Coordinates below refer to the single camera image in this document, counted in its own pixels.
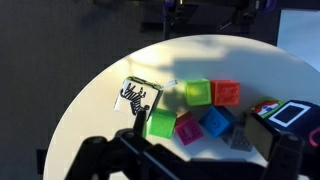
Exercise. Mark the grey plastic block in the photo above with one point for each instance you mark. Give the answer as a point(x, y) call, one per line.
point(240, 141)

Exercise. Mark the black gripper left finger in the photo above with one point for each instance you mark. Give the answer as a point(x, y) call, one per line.
point(110, 156)

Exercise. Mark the blue plastic block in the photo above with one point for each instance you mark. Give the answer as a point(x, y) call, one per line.
point(216, 121)

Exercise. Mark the black soft toy block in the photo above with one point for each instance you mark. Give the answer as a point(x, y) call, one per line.
point(300, 115)

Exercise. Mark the orange plastic block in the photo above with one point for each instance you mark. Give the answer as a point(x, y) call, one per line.
point(225, 92)

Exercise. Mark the multicoloured soft toy block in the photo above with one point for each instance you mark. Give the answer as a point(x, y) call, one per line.
point(266, 106)

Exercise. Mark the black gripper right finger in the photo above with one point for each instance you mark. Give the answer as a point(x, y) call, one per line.
point(280, 150)

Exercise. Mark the magenta plastic block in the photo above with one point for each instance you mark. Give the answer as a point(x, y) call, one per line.
point(189, 130)

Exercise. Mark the zebra print soft toy block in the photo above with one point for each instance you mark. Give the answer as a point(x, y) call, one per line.
point(136, 95)

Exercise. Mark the blue orange bar clamp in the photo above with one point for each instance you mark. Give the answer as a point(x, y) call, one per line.
point(173, 16)

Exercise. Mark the yellow-green plastic block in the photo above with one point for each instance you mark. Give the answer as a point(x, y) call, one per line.
point(197, 92)

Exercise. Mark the green plastic block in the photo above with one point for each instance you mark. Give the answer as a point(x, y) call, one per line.
point(161, 123)

